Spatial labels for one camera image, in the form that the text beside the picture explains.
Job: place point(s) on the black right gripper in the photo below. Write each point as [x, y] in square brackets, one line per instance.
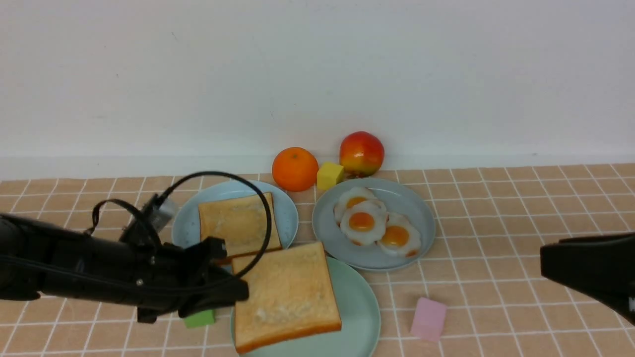
[601, 267]

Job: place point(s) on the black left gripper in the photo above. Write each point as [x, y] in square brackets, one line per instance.
[139, 275]

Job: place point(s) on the toast slice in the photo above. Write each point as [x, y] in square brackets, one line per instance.
[241, 222]
[290, 296]

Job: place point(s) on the fried egg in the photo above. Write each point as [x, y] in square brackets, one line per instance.
[401, 238]
[351, 198]
[365, 223]

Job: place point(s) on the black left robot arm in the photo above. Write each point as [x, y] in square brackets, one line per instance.
[40, 258]

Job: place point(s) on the green cube block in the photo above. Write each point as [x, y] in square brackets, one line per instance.
[200, 319]

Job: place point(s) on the light blue plate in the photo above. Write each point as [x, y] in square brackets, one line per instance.
[284, 220]

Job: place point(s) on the tan checkered tablecloth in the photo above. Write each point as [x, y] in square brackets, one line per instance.
[483, 265]

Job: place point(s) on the orange fruit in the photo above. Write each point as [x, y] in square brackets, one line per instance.
[295, 169]

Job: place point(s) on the yellow cube block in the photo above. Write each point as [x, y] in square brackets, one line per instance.
[329, 175]

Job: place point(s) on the mint green plate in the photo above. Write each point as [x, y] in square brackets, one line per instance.
[361, 322]

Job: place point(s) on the pink cube block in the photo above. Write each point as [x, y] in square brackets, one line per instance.
[428, 320]

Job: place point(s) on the red yellow apple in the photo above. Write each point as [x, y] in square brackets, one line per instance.
[361, 155]

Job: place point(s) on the grey-blue plate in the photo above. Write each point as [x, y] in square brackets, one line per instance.
[397, 199]

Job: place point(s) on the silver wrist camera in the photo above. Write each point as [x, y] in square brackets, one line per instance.
[148, 222]

